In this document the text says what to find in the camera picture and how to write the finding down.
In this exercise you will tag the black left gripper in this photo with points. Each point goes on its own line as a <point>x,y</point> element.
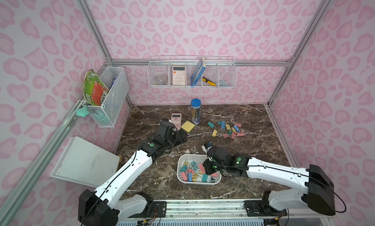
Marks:
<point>178,135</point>

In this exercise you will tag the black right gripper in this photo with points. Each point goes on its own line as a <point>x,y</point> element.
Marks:
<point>210,165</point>

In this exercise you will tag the white storage tray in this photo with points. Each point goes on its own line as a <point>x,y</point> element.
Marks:
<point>190,170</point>

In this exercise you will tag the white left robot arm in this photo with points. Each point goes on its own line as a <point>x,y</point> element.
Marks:
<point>104,207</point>

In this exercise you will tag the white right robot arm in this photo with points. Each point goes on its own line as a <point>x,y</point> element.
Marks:
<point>307,187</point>

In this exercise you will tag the teal binder clip flat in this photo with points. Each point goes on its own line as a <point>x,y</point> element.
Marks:
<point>210,124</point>

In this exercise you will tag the pink calculator on table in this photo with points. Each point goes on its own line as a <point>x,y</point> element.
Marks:
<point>176,119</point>

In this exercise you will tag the yellow sticky note pad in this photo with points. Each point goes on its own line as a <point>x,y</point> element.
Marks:
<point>188,126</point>

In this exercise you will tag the blue lid pencil tube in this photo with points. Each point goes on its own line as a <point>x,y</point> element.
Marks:
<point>196,110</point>

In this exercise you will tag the white calculator in shelf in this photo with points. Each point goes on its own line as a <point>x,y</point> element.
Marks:
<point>179,75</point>

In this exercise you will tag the blue book in shelf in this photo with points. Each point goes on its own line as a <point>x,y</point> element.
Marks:
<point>198,72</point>

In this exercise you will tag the yellow utility knife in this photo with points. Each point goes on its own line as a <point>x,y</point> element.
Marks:
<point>209,82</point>

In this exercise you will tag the green snack bag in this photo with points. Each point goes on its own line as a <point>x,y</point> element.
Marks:
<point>94,91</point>

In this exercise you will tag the white paper board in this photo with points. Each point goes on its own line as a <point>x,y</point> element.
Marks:
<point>84,163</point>

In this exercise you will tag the white wire wall shelf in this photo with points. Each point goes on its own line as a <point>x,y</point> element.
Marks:
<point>219,69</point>

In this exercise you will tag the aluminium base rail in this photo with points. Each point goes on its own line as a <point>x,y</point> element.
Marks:
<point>205,209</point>

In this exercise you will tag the white mesh wall basket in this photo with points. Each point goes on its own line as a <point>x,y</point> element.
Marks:
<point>107,114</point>

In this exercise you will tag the mint green wall hook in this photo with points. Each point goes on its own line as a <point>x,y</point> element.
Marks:
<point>82,112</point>

